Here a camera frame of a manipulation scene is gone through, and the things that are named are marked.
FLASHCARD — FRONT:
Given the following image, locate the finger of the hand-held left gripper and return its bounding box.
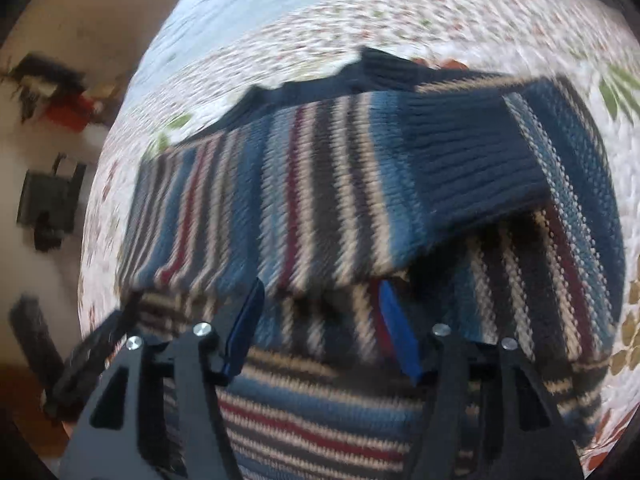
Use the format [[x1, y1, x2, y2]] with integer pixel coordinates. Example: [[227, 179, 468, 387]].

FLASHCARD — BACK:
[[42, 292, 144, 419], [10, 296, 67, 386]]

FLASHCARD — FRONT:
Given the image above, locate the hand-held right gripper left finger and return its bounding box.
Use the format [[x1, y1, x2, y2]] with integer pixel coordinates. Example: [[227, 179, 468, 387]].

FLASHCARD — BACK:
[[59, 277, 266, 480]]

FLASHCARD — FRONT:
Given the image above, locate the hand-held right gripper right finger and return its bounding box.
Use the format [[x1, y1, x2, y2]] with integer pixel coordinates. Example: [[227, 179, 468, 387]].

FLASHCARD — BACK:
[[377, 280, 586, 480]]

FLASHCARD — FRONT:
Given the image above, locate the striped knit sweater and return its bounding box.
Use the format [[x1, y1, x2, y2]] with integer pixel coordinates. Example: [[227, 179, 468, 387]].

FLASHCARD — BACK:
[[116, 46, 626, 480]]

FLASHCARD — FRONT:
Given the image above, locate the black crate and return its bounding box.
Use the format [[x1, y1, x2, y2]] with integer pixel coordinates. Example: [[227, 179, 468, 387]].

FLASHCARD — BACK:
[[16, 152, 89, 254]]

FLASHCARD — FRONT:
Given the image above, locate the red box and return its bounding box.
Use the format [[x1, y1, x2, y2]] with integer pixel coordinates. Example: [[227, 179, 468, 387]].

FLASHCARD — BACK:
[[44, 94, 97, 132]]

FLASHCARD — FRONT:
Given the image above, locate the floral quilted bedspread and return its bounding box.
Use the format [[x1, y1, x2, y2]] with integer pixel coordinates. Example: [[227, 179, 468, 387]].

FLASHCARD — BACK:
[[77, 0, 640, 476]]

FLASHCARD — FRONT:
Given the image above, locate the pale blue bed sheet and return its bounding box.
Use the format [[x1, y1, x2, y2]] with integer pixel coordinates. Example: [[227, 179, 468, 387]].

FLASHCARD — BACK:
[[135, 0, 566, 126]]

